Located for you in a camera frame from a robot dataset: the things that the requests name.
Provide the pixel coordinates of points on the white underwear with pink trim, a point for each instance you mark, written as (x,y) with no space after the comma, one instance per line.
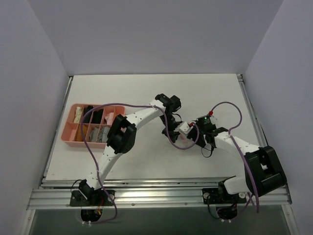
(183,139)

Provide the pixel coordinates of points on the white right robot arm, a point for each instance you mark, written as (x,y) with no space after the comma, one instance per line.
(263,172)

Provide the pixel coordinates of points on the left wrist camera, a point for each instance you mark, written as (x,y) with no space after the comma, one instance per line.
(184,128)

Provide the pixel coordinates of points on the white rolled cloth in tray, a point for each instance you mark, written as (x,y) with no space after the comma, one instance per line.
(78,114)

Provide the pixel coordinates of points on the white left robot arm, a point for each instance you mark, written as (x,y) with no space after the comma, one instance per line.
(122,135)

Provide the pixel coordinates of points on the aluminium frame rail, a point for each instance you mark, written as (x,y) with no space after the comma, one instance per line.
(131,194)

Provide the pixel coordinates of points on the black rolled cloth in tray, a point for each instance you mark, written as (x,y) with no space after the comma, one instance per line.
(87,114)

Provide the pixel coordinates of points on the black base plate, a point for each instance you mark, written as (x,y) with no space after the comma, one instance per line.
(98,198)
(213,196)

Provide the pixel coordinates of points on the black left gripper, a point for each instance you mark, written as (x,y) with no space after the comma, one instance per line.
(170,132)

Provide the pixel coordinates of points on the pink plastic organizer tray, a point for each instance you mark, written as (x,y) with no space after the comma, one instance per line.
(70,128)

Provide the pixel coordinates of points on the grey rolled cloth in tray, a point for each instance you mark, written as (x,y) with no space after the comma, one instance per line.
(99,134)

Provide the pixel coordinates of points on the pink rolled cloth in tray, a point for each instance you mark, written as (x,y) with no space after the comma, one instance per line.
(109,118)

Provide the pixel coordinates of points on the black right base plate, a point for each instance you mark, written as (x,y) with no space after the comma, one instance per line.
(213,196)

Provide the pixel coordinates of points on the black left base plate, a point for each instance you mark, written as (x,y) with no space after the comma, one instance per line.
(98,198)

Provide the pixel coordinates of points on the orange rolled cloth in tray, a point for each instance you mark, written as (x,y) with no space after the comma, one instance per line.
(81,132)

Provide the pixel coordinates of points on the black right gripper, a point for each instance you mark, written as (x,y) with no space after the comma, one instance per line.
(195,134)

